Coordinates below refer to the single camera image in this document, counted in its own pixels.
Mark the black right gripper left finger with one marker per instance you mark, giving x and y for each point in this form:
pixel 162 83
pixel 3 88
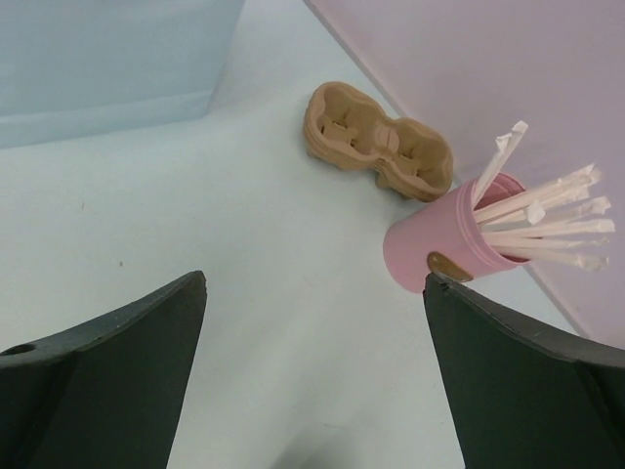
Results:
pixel 106 393

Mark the pink straw holder cup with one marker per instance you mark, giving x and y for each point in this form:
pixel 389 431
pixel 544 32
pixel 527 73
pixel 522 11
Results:
pixel 445 237

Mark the white wrapped straws bundle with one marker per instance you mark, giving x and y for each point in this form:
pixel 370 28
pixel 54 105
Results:
pixel 550 222

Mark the brown pulp carrier stack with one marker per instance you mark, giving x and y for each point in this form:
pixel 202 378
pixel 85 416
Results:
pixel 350 130

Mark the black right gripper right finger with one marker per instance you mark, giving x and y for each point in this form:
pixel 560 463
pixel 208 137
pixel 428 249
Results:
pixel 522 393

